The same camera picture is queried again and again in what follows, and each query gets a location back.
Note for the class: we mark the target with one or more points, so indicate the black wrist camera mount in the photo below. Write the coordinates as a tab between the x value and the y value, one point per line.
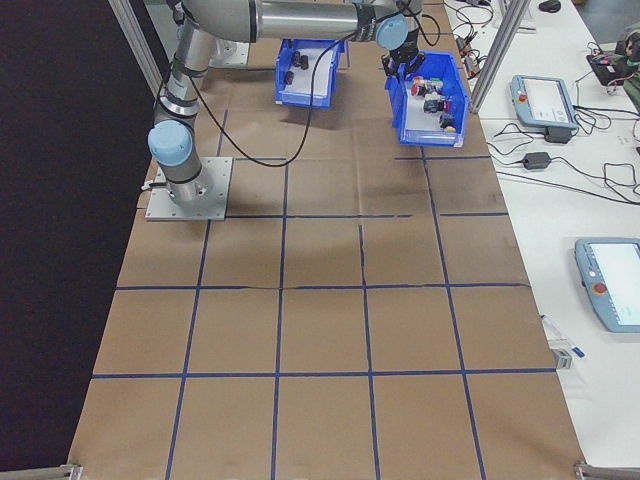
419	60

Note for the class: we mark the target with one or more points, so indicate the grey teach pendant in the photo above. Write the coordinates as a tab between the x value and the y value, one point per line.
542	102
610	285

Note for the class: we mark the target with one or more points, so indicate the red mushroom emergency stop button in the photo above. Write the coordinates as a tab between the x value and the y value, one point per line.
416	90

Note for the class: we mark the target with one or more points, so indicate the white side desk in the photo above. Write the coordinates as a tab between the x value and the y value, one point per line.
575	225

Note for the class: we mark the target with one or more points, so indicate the orange push button switch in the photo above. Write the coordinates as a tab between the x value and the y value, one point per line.
434	81

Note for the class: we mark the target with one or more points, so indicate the small grey box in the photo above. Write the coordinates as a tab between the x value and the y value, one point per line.
564	359

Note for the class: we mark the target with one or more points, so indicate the white push button switch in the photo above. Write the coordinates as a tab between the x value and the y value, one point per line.
437	95

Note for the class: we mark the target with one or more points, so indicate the aluminium profile bar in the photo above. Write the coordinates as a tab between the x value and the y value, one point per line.
40	472
607	470

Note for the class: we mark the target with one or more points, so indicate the black objects in bin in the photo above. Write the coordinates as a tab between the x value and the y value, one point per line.
310	82

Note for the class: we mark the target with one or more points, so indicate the black computer mouse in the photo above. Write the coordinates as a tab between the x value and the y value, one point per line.
550	5

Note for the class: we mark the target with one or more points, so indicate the yellow push button switch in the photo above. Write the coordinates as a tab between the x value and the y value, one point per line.
445	120

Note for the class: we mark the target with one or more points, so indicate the aluminium camera post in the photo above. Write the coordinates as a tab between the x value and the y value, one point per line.
498	50

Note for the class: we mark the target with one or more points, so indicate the blue bin with batteries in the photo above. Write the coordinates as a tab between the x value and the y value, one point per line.
302	100

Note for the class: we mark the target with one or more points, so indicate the clear plastic piece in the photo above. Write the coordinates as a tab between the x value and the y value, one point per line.
552	330

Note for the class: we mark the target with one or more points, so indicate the blue bin with push buttons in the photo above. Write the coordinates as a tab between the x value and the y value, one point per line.
430	141

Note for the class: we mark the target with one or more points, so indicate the aluminium frame post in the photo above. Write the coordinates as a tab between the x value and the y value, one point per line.
138	47

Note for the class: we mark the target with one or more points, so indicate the white square base plate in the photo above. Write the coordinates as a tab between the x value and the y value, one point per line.
215	200
237	60

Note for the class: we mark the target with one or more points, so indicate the black frame cover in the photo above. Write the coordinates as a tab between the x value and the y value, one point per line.
60	200

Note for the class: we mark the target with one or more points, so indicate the black power adapter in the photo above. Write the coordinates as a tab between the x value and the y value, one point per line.
537	160
557	135

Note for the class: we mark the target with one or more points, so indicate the short black cylinder battery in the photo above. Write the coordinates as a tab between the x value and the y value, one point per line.
289	77
303	62

